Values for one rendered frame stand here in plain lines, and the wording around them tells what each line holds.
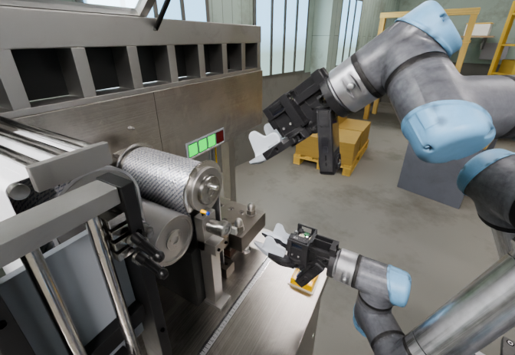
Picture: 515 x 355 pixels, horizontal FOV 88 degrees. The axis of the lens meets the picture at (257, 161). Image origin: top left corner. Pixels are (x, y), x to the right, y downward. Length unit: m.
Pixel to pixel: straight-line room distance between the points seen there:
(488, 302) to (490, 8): 7.46
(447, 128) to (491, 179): 0.34
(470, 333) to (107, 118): 0.93
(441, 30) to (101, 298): 0.54
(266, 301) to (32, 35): 0.87
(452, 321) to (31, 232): 0.62
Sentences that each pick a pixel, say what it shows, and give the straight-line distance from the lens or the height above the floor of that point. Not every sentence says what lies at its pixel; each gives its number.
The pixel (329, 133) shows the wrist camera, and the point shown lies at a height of 1.46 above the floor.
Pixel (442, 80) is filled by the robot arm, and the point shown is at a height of 1.56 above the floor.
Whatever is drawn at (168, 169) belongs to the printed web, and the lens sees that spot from 0.70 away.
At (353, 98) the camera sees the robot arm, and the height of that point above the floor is 1.52.
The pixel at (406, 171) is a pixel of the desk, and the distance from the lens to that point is 3.46.
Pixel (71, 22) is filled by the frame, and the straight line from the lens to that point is 0.83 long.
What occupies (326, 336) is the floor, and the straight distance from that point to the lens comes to 1.92.
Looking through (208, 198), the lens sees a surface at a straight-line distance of 0.68.
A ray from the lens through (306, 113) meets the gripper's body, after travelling 0.46.
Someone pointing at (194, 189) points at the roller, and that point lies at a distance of 0.64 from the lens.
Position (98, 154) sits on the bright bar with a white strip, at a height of 1.44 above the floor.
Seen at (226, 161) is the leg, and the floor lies 0.90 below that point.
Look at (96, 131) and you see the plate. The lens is 0.86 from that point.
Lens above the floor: 1.60
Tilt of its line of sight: 25 degrees down
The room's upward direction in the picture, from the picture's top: straight up
